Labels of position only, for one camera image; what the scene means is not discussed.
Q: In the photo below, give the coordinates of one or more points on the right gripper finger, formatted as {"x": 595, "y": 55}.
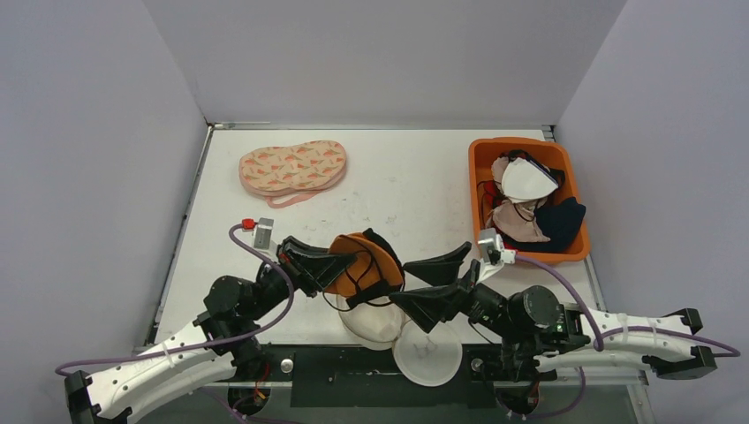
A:
{"x": 439, "y": 270}
{"x": 428, "y": 306}

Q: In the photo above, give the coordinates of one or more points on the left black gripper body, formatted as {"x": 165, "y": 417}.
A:
{"x": 275, "y": 289}

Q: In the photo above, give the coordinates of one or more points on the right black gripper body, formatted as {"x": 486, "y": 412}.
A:
{"x": 468, "y": 286}

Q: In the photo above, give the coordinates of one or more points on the round white mesh laundry bag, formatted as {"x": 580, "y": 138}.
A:
{"x": 428, "y": 359}

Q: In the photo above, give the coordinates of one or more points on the beige pink lace bra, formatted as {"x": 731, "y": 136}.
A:
{"x": 515, "y": 220}

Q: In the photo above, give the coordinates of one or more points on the floral mesh laundry bag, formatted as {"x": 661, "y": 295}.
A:
{"x": 284, "y": 176}

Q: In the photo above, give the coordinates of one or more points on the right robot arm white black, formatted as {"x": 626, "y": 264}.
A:
{"x": 539, "y": 333}

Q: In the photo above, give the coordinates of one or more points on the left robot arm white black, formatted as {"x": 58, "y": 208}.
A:
{"x": 217, "y": 345}

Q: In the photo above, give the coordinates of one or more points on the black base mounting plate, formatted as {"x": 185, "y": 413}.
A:
{"x": 349, "y": 376}

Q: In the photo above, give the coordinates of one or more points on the navy blue garment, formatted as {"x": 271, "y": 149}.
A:
{"x": 560, "y": 223}

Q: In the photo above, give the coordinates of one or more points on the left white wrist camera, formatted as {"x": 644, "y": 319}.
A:
{"x": 262, "y": 234}

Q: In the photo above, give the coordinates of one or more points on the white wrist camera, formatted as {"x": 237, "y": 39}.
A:
{"x": 493, "y": 254}
{"x": 262, "y": 234}

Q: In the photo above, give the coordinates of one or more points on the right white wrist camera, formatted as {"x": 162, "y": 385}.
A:
{"x": 493, "y": 254}

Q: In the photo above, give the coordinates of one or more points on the red black strappy garment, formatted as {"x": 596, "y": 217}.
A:
{"x": 490, "y": 197}

